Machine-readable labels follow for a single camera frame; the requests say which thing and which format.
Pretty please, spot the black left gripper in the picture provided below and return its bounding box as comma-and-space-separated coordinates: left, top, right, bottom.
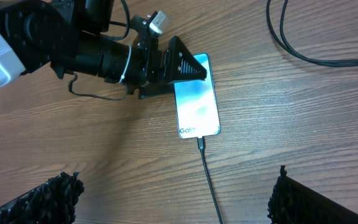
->
129, 15, 206, 100

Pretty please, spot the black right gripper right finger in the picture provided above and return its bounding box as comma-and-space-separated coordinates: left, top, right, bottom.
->
267, 166, 358, 224

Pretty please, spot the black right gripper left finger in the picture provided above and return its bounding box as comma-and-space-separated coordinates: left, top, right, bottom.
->
0, 172, 85, 224

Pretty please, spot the Galaxy smartphone blue screen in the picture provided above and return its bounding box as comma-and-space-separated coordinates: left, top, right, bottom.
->
174, 53, 221, 139

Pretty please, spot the black USB charging cable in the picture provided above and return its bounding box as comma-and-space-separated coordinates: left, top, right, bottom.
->
196, 0, 358, 224

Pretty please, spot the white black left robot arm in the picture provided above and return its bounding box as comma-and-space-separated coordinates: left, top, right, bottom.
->
0, 0, 207, 99

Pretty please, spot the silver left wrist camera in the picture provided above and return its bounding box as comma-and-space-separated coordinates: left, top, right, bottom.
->
149, 11, 170, 35

